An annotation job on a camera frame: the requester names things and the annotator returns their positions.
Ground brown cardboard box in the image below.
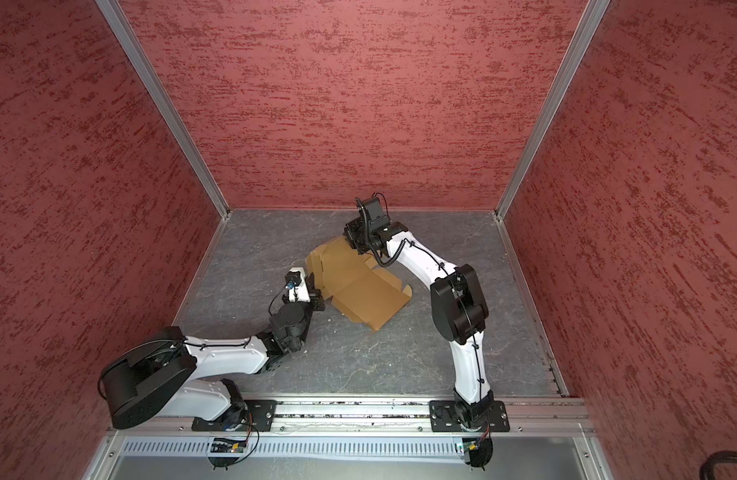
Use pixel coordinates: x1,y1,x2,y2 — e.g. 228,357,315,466
306,237,412,332

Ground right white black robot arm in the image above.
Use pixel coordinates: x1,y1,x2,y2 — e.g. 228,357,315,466
344,218,494,430

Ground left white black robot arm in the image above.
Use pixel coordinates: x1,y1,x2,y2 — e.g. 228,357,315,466
98,277,324,432

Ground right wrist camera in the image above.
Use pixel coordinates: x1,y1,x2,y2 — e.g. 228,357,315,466
356,196,390,235

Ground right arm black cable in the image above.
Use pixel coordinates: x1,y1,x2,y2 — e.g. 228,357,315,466
354,193,489,391

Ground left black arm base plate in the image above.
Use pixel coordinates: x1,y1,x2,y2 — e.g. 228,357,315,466
192,400,278,433

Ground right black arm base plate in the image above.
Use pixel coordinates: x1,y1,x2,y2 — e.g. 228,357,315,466
428,400,511,434

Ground perforated metal cable tray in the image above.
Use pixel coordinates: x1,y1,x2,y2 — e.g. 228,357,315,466
120,436,463,462

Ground aluminium front rail frame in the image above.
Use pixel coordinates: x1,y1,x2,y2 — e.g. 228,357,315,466
85,395,613,479

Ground right aluminium corner post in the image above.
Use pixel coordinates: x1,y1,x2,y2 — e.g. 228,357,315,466
495,0,610,222

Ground aluminium corner post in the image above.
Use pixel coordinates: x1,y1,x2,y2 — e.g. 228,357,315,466
495,0,610,222
96,0,232,221

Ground left aluminium corner post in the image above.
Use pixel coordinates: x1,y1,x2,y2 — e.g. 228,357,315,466
96,0,232,221

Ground black cable bundle at corner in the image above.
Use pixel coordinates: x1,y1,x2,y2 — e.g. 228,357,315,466
699,449,737,480

